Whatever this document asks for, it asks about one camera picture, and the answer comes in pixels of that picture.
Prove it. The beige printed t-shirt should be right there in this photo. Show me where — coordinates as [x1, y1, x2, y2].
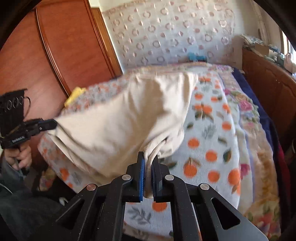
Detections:
[48, 72, 199, 198]

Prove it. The person's dark sleeve forearm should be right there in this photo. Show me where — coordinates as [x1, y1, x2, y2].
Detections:
[1, 158, 62, 240]

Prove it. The person's left hand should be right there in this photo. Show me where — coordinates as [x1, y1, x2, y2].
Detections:
[4, 142, 32, 170]

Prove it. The yellow pikachu plush toy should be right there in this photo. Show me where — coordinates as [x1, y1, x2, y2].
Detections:
[64, 87, 86, 108]

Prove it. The floral cloth on floor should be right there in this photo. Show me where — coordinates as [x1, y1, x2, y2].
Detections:
[38, 167, 57, 192]

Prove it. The orange print white blanket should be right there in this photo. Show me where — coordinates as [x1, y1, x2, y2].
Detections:
[38, 67, 246, 241]

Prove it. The floral quilt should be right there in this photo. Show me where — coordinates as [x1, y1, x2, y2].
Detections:
[135, 63, 281, 240]

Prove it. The red wooden louvered wardrobe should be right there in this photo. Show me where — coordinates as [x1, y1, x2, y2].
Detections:
[1, 1, 122, 119]

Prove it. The circle pattern sheer curtain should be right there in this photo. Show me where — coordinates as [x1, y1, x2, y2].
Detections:
[102, 1, 235, 70]

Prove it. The wooden low cabinet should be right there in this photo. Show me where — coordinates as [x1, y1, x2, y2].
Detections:
[242, 48, 295, 151]

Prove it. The blue item behind bed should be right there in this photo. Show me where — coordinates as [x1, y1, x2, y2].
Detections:
[188, 52, 208, 62]

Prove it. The pink bottle on cabinet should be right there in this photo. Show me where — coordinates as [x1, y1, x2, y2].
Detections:
[284, 52, 293, 73]

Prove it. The cardboard box on cabinet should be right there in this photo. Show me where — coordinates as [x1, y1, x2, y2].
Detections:
[254, 43, 269, 56]

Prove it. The folded patterned cloth stack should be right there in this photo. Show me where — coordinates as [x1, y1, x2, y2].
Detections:
[240, 34, 264, 45]

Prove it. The white tied side curtain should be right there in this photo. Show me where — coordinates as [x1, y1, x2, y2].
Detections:
[250, 0, 270, 45]

